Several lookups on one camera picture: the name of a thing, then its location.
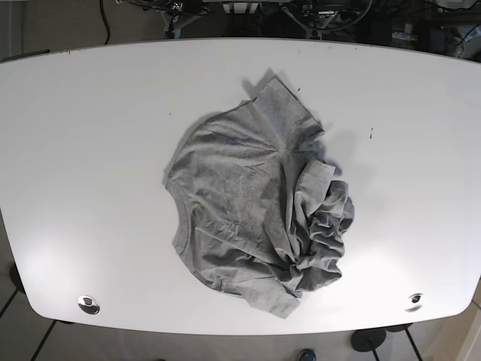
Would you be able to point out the silver table grommet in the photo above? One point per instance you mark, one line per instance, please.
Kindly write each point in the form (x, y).
(88, 305)
(414, 302)

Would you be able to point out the blue shoe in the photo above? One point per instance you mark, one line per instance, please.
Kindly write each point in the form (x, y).
(307, 355)

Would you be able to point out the right silver table grommet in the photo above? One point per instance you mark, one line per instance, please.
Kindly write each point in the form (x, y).
(414, 302)

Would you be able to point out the black round stand base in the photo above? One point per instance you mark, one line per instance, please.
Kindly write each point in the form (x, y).
(367, 340)

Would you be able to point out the grey T-shirt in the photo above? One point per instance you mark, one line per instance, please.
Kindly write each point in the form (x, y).
(261, 211)

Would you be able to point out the left silver table grommet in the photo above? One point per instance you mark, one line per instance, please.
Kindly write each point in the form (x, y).
(88, 305)

